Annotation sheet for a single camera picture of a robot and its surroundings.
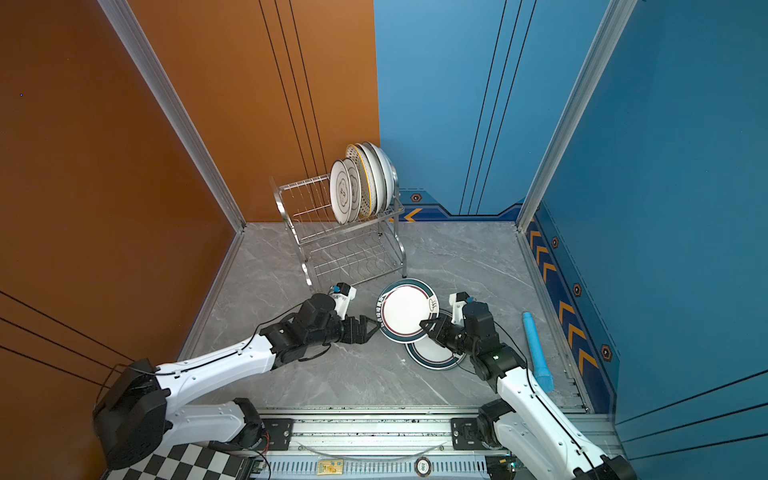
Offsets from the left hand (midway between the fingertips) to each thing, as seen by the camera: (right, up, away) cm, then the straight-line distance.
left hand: (372, 323), depth 79 cm
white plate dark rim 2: (+16, -10, +6) cm, 20 cm away
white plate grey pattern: (-9, +36, +4) cm, 37 cm away
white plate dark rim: (+8, +4, +4) cm, 9 cm away
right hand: (+12, 0, -1) cm, 12 cm away
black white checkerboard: (-41, -29, -12) cm, 52 cm away
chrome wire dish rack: (-16, +18, +30) cm, 38 cm away
